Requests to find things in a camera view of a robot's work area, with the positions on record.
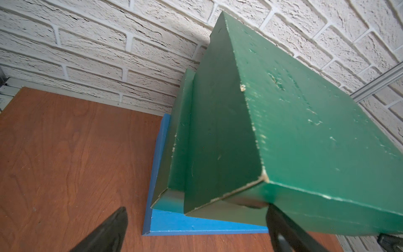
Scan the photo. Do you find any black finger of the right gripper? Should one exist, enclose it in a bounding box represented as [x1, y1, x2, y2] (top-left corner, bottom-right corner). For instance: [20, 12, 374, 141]
[377, 234, 403, 252]

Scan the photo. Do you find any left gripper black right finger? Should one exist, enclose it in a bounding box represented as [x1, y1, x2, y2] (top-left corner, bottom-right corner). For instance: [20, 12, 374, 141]
[266, 204, 327, 252]

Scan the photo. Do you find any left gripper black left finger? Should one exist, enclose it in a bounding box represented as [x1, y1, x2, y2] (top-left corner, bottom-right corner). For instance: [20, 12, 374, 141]
[70, 206, 128, 252]

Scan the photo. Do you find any green shoebox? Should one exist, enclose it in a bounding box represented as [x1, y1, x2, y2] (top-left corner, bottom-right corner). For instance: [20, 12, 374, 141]
[150, 69, 267, 226]
[184, 12, 403, 236]

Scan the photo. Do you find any blue shoebox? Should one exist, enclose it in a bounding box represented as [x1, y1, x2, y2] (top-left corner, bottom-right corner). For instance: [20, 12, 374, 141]
[142, 114, 268, 236]

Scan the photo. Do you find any right aluminium corner post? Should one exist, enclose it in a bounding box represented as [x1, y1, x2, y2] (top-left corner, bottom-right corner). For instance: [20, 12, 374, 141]
[350, 62, 403, 103]

